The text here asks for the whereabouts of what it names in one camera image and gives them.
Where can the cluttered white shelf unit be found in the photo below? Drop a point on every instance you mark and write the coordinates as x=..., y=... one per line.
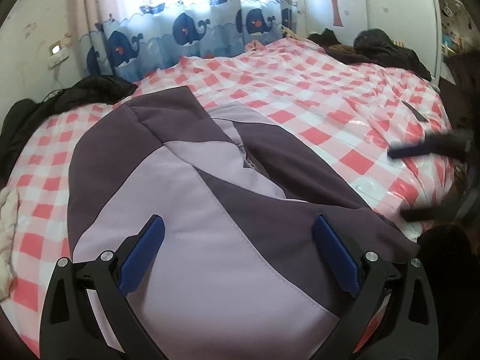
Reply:
x=459, y=36

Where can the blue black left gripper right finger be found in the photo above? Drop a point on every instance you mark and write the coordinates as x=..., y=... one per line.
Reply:
x=392, y=315

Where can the black clothes pile bed end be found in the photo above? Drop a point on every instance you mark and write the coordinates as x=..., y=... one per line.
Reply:
x=371, y=46

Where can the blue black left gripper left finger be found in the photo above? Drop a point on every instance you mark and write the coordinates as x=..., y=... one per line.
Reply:
x=69, y=329

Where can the black coat near curtain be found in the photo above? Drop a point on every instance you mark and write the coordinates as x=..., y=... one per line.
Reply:
x=26, y=116

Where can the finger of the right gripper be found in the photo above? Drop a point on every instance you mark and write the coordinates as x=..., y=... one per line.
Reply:
x=450, y=145
x=445, y=212

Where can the white wall power strip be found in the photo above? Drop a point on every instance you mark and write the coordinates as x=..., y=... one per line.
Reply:
x=57, y=54

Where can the blue whale print curtain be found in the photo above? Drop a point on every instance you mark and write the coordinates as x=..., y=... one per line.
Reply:
x=132, y=38

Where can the cream fluffy garment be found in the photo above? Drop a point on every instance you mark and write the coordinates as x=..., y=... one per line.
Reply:
x=8, y=223

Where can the pink checkered bed sheet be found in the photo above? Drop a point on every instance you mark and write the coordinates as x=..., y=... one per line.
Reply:
x=348, y=115

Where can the lilac and purple jacket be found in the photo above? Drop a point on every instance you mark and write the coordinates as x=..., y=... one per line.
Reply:
x=238, y=275

